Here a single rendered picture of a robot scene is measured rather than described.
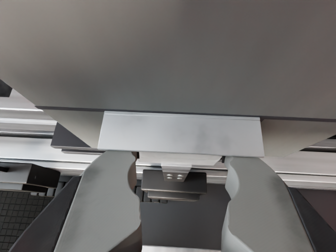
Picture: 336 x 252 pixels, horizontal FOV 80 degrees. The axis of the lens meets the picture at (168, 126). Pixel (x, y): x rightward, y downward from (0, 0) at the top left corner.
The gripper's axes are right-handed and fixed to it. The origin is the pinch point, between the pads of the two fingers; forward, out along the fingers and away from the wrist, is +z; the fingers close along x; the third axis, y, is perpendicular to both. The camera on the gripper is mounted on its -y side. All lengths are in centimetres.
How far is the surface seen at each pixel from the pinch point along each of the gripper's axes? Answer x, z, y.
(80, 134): -7.5, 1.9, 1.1
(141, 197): -8.2, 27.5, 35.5
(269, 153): 8.0, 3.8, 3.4
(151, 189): -4.0, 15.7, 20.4
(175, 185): 0.2, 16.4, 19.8
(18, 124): -18.2, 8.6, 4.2
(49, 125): -14.4, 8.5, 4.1
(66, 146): -10.7, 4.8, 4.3
